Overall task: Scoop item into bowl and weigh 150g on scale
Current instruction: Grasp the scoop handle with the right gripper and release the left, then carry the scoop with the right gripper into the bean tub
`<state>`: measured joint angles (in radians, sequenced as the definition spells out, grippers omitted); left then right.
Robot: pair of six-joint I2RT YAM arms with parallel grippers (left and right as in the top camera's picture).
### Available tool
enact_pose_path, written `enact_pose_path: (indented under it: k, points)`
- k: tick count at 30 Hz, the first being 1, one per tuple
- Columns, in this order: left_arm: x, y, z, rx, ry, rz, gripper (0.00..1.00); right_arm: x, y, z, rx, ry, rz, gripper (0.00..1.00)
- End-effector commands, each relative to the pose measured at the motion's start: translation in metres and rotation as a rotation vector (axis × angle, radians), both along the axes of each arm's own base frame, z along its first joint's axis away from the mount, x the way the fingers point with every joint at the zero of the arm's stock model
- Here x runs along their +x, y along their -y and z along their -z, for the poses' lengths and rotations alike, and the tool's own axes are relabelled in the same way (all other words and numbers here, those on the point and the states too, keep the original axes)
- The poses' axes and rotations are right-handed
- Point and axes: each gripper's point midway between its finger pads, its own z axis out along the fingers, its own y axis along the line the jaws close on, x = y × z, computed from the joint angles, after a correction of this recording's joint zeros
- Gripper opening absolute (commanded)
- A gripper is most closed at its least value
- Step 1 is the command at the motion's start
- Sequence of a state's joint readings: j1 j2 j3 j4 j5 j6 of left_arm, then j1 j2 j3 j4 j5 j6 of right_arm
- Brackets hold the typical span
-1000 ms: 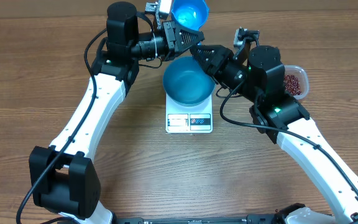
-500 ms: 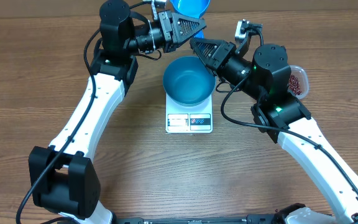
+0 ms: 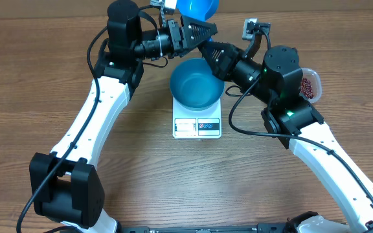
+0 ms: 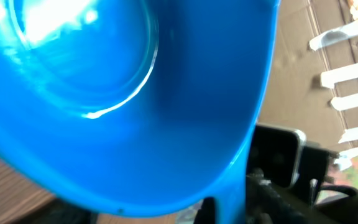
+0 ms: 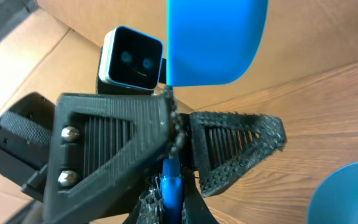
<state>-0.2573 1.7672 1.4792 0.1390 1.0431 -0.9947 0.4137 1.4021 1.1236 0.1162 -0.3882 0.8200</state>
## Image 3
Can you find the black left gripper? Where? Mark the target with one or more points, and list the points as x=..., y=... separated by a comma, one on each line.
x=182, y=39

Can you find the clear plastic food container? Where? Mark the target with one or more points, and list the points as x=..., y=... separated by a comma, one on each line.
x=311, y=75

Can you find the white digital kitchen scale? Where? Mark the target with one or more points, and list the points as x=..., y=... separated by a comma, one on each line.
x=202, y=124

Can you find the blue plastic measuring scoop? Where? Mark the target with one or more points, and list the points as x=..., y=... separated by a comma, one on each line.
x=198, y=9

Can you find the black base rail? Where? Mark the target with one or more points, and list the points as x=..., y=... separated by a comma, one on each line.
x=306, y=222

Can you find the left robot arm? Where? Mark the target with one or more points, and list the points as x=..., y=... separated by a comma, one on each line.
x=65, y=184

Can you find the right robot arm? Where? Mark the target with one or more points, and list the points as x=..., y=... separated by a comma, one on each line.
x=290, y=117

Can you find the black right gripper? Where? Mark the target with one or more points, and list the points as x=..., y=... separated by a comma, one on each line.
x=228, y=69

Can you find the blue metal bowl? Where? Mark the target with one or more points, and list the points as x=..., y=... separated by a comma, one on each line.
x=194, y=86

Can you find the red adzuki beans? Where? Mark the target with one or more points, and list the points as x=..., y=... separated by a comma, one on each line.
x=306, y=88

